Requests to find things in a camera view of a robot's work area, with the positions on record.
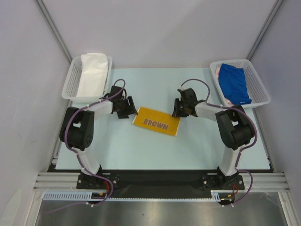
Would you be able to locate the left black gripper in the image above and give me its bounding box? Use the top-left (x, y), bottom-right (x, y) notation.
top-left (117, 96), bottom-right (137, 119)

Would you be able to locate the white towel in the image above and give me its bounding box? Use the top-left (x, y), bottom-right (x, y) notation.
top-left (76, 53), bottom-right (108, 97)

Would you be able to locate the blue towel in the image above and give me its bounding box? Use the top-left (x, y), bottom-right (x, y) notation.
top-left (218, 64), bottom-right (252, 105)

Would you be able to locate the left white plastic basket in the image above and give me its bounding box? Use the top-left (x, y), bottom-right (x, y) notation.
top-left (62, 56), bottom-right (113, 103)

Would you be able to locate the brown towel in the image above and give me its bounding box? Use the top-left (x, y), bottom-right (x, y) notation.
top-left (133, 107), bottom-right (180, 136)

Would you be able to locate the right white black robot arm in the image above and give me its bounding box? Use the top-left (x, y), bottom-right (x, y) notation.
top-left (172, 88), bottom-right (257, 189)

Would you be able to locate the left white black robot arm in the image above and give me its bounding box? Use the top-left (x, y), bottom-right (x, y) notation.
top-left (59, 85), bottom-right (138, 188)

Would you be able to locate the right white plastic basket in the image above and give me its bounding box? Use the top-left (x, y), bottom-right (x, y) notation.
top-left (210, 59), bottom-right (271, 109)

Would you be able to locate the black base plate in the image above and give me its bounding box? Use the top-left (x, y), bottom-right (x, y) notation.
top-left (76, 169), bottom-right (245, 199)

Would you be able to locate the white plastic basket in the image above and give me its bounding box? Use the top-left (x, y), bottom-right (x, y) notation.
top-left (210, 59), bottom-right (271, 109)
top-left (62, 56), bottom-right (113, 103)

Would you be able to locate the white slotted cable duct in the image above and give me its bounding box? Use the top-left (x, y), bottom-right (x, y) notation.
top-left (43, 190), bottom-right (236, 202)

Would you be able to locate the pink towel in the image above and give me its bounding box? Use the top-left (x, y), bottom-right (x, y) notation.
top-left (215, 67), bottom-right (233, 106)

